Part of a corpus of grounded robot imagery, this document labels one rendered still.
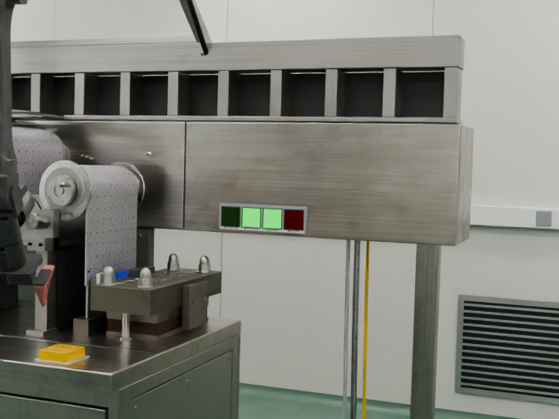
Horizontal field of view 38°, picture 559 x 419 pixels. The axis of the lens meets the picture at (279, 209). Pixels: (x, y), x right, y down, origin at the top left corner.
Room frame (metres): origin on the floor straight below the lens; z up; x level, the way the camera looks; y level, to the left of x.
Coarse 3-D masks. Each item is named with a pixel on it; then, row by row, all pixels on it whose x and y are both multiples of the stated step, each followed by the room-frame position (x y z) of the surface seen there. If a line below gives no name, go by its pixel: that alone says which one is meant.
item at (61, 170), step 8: (64, 168) 2.00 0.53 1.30; (48, 176) 2.01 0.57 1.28; (72, 176) 1.99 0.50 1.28; (80, 176) 1.98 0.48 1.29; (80, 184) 1.98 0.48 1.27; (80, 192) 1.98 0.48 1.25; (48, 200) 2.01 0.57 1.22; (80, 200) 1.98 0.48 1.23; (56, 208) 2.01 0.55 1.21; (64, 208) 2.00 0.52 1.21; (72, 208) 1.99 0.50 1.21
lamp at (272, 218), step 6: (264, 210) 2.17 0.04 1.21; (270, 210) 2.16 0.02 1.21; (276, 210) 2.16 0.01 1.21; (264, 216) 2.17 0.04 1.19; (270, 216) 2.16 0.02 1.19; (276, 216) 2.16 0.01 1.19; (264, 222) 2.17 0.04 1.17; (270, 222) 2.16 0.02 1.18; (276, 222) 2.16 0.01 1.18; (276, 228) 2.16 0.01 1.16
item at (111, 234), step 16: (112, 208) 2.09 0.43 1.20; (128, 208) 2.16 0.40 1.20; (96, 224) 2.02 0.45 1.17; (112, 224) 2.09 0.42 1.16; (128, 224) 2.17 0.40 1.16; (96, 240) 2.03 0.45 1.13; (112, 240) 2.09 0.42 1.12; (128, 240) 2.17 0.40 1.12; (96, 256) 2.03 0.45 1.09; (112, 256) 2.09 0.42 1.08; (128, 256) 2.17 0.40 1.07; (96, 272) 2.03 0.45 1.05
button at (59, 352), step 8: (56, 344) 1.76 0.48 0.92; (64, 344) 1.76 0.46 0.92; (40, 352) 1.71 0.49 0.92; (48, 352) 1.70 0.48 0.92; (56, 352) 1.70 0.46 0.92; (64, 352) 1.69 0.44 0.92; (72, 352) 1.71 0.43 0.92; (80, 352) 1.74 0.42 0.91; (48, 360) 1.70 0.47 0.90; (56, 360) 1.70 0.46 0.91; (64, 360) 1.69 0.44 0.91; (72, 360) 1.71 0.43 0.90
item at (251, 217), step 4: (244, 208) 2.19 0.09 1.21; (248, 208) 2.18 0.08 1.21; (244, 212) 2.19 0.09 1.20; (248, 212) 2.18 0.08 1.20; (252, 212) 2.18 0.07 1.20; (256, 212) 2.18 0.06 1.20; (244, 216) 2.19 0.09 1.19; (248, 216) 2.18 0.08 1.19; (252, 216) 2.18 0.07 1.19; (256, 216) 2.18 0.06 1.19; (244, 220) 2.19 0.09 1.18; (248, 220) 2.18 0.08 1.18; (252, 220) 2.18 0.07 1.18; (256, 220) 2.18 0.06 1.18; (244, 224) 2.19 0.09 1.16; (248, 224) 2.18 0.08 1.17; (252, 224) 2.18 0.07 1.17; (256, 224) 2.18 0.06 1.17
